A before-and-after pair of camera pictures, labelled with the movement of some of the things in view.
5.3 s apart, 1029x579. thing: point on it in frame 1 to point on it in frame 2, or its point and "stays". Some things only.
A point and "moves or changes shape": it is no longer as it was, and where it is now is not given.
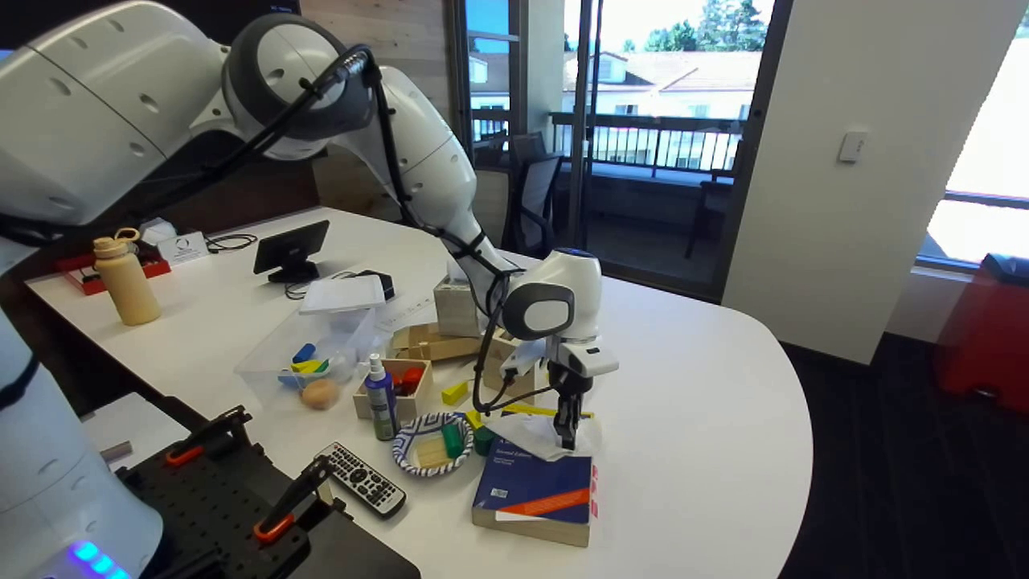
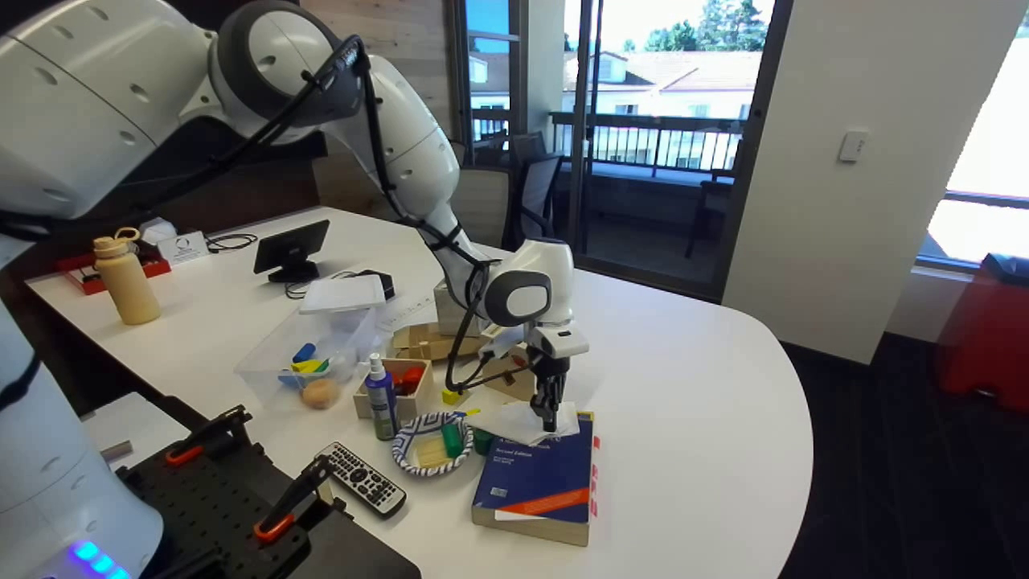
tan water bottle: (132, 295) stays
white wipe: (537, 437) moves or changes shape
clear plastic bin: (316, 356) stays
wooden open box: (424, 341) stays
